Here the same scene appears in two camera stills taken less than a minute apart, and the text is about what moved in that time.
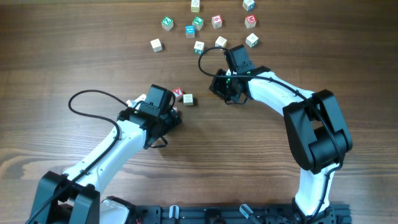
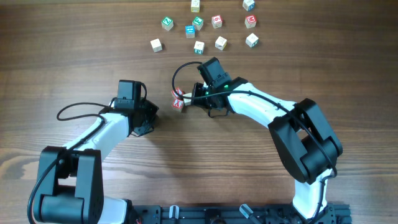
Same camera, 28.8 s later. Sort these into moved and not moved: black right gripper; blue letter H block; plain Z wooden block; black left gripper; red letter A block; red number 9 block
Moved: black left gripper; black right gripper
Not moved: plain Z wooden block; red letter A block; red number 9 block; blue letter H block
